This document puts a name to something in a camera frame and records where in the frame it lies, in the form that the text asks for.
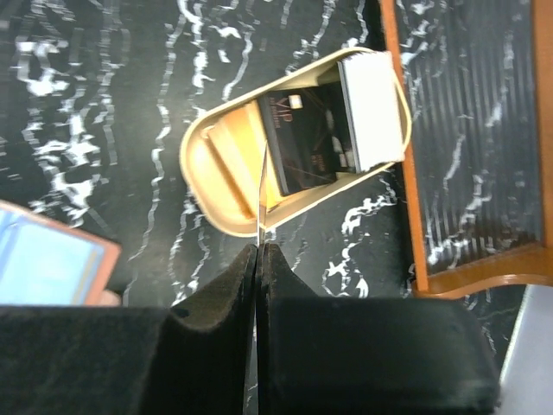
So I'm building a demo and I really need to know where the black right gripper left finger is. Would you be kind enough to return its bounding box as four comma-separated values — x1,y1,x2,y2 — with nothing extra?
1,245,257,414

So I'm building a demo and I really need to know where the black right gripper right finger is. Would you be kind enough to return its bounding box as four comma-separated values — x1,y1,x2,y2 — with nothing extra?
257,244,499,414

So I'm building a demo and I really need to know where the pink leather card holder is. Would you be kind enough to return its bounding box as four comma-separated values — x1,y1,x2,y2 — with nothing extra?
1,201,121,306

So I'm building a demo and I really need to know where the beige card tray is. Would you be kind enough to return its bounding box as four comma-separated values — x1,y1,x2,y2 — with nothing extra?
180,47,412,237

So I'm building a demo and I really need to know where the white card stack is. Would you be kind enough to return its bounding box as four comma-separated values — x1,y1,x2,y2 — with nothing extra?
338,52,404,173

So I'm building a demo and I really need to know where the orange wooden shelf rack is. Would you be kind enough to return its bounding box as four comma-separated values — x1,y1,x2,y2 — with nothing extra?
381,1,552,298

